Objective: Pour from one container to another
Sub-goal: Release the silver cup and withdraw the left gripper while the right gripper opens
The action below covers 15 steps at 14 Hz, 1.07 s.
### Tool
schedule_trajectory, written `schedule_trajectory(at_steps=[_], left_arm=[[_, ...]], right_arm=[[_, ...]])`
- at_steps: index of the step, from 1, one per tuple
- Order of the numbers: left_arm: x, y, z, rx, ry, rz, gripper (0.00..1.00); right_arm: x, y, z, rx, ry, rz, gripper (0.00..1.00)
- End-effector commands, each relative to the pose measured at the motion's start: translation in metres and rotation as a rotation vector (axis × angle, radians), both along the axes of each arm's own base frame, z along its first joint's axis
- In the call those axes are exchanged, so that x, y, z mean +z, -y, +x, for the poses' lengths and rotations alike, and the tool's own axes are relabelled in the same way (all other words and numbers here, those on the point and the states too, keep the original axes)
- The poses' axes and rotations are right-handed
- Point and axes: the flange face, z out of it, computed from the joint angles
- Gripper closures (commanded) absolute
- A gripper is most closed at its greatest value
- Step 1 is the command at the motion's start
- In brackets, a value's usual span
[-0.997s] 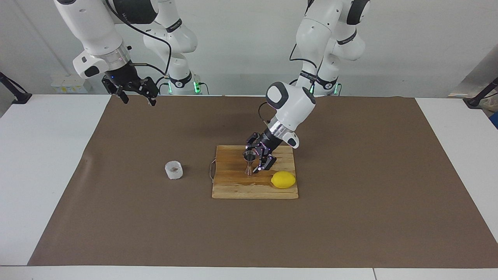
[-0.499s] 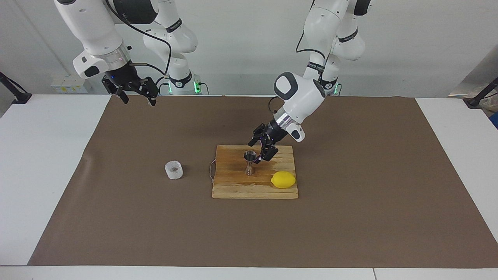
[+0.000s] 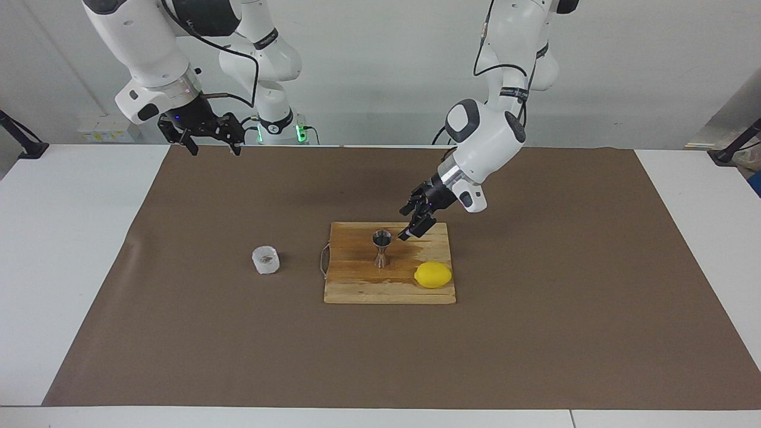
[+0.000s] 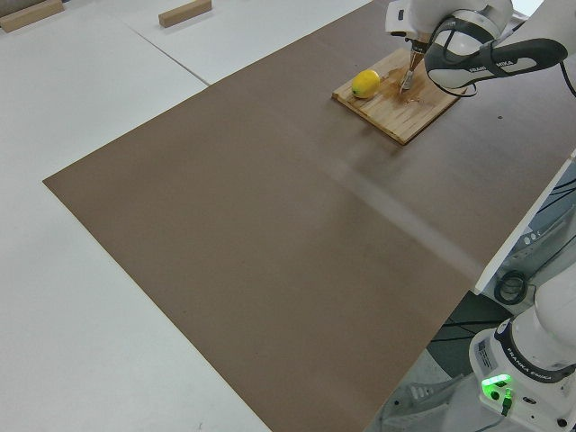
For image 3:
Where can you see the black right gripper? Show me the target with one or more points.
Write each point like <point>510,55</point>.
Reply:
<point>195,116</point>

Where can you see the blue object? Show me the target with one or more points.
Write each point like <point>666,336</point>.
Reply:
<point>756,183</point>

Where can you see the black camera stand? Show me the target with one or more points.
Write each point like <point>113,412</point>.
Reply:
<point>720,157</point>
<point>32,150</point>

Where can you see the brown paper table mat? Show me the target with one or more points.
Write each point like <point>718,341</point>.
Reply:
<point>238,345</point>

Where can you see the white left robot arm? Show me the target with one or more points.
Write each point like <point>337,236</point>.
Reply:
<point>487,139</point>

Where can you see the white cardboard boxes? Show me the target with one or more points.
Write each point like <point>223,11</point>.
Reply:
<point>104,128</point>

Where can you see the yellow lemon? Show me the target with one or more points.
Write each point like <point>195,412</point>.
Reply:
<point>433,275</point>

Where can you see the small clear plastic cup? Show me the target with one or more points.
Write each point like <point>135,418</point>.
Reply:
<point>266,260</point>

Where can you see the steel double jigger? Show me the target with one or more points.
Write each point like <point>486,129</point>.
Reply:
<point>381,258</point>

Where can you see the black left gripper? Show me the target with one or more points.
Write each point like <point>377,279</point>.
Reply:
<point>439,191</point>

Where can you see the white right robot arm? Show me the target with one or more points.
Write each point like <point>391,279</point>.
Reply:
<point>142,47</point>

